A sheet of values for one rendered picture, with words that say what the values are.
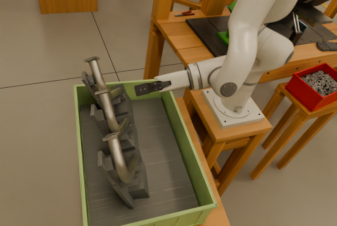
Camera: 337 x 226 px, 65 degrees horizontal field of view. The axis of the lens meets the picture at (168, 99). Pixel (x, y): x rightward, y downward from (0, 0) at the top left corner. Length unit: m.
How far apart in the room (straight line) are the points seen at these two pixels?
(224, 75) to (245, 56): 0.07
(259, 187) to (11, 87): 2.20
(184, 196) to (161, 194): 0.09
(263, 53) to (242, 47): 0.36
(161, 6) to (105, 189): 1.19
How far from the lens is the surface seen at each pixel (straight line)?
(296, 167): 2.50
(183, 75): 0.77
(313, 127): 2.05
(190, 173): 1.07
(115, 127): 0.85
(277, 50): 1.06
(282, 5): 0.98
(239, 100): 1.25
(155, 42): 1.93
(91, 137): 1.14
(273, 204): 2.22
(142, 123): 1.19
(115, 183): 0.81
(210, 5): 1.98
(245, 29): 0.75
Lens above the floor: 1.78
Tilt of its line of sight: 46 degrees down
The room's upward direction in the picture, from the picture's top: 13 degrees clockwise
